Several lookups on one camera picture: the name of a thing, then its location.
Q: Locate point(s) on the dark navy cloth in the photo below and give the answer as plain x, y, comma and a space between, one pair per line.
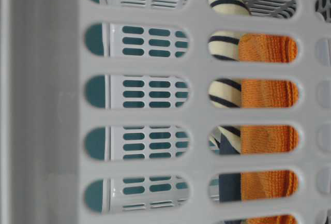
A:
229, 184

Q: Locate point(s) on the orange knitted cloth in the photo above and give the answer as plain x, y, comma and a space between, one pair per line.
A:
261, 93

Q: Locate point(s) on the white plastic shopping basket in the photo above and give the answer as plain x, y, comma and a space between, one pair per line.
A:
45, 116

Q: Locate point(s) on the cream navy striped cloth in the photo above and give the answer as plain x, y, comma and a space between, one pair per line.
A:
226, 92

